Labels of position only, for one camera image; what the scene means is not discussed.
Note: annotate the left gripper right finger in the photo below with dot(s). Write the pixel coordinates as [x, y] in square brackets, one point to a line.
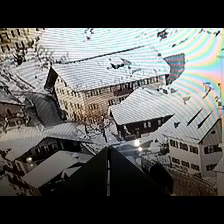
[130, 181]

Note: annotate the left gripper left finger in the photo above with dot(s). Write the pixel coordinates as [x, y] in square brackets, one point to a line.
[90, 181]

